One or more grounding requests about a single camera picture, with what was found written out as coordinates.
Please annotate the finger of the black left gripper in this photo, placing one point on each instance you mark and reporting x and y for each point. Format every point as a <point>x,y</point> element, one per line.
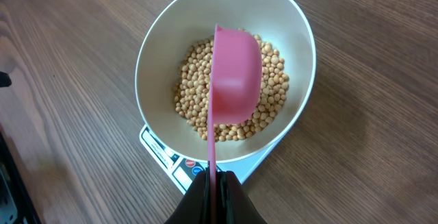
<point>5,80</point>

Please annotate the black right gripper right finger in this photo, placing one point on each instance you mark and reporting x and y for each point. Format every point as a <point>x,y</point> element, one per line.
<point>233,204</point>

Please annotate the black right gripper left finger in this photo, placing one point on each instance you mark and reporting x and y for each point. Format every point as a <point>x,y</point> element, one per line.
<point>194,206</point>

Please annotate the pink plastic measuring scoop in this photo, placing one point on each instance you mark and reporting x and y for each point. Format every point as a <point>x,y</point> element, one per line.
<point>234,90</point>

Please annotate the white digital kitchen scale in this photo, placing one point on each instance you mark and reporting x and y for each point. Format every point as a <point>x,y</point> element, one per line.
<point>182,171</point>

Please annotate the soybeans in white bowl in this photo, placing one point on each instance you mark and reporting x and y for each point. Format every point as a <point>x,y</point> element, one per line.
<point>192,91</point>

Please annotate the white bowl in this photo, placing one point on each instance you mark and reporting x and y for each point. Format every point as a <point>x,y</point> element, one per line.
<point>184,22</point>

